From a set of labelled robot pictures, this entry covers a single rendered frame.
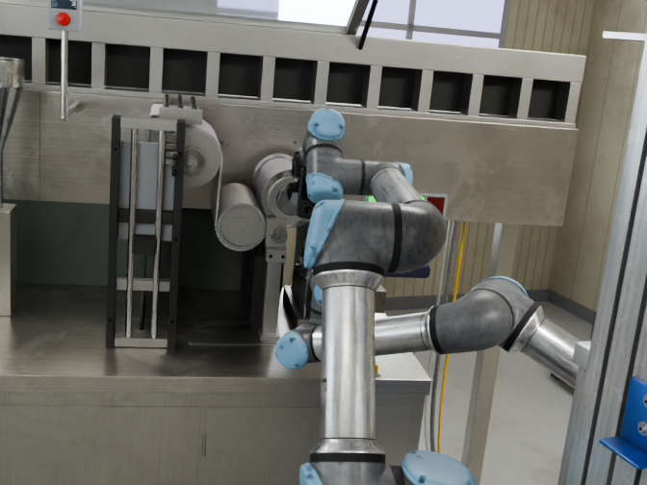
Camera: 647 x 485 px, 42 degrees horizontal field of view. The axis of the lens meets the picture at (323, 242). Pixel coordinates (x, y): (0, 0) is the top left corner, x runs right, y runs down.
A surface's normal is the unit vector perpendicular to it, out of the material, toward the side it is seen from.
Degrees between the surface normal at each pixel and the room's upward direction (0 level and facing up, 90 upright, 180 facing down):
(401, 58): 90
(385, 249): 94
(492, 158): 90
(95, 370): 0
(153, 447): 90
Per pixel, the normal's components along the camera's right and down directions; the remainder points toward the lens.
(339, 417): -0.33, -0.27
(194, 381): 0.17, 0.26
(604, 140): -0.91, 0.02
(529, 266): 0.40, 0.26
